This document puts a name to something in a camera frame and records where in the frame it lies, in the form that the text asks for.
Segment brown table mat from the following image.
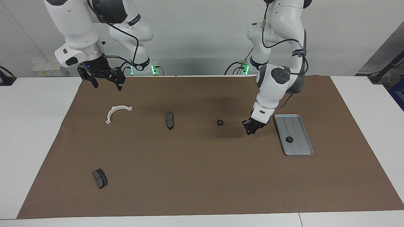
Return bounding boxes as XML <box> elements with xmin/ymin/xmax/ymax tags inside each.
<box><xmin>16</xmin><ymin>75</ymin><xmax>404</xmax><ymax>219</ymax></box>

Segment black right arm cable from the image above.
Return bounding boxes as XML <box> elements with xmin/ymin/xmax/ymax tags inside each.
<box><xmin>86</xmin><ymin>0</ymin><xmax>140</xmax><ymax>71</ymax></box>

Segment silver metal tray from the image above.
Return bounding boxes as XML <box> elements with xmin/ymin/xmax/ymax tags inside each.
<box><xmin>274</xmin><ymin>114</ymin><xmax>314</xmax><ymax>156</ymax></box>

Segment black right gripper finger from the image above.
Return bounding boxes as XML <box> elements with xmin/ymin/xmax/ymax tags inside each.
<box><xmin>77</xmin><ymin>67</ymin><xmax>99</xmax><ymax>89</ymax></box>
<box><xmin>105</xmin><ymin>66</ymin><xmax>126</xmax><ymax>92</ymax></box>

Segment black stand pole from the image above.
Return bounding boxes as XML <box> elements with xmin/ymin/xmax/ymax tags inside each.
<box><xmin>368</xmin><ymin>52</ymin><xmax>404</xmax><ymax>84</ymax></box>

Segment black table clamp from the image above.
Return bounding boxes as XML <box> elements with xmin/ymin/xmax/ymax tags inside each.
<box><xmin>0</xmin><ymin>66</ymin><xmax>17</xmax><ymax>86</ymax></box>

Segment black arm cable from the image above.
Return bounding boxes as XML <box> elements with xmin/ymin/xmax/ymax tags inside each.
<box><xmin>261</xmin><ymin>0</ymin><xmax>310</xmax><ymax>109</ymax></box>
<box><xmin>86</xmin><ymin>0</ymin><xmax>140</xmax><ymax>71</ymax></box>

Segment black left base cables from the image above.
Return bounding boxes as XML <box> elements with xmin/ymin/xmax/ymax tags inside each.
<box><xmin>224</xmin><ymin>47</ymin><xmax>254</xmax><ymax>75</ymax></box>

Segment blue box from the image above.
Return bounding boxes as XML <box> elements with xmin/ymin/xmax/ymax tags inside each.
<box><xmin>389</xmin><ymin>80</ymin><xmax>404</xmax><ymax>111</ymax></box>

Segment short dark brake pad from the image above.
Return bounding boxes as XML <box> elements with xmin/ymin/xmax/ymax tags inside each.
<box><xmin>92</xmin><ymin>168</ymin><xmax>108</xmax><ymax>189</ymax></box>

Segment white curved plastic bracket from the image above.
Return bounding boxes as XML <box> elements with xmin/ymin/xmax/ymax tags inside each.
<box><xmin>105</xmin><ymin>106</ymin><xmax>133</xmax><ymax>125</ymax></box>

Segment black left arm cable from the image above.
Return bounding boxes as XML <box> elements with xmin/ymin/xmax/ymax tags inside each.
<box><xmin>261</xmin><ymin>0</ymin><xmax>310</xmax><ymax>109</ymax></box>

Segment long dark brake pad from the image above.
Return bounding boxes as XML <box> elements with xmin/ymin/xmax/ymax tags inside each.
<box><xmin>165</xmin><ymin>111</ymin><xmax>175</xmax><ymax>131</ymax></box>

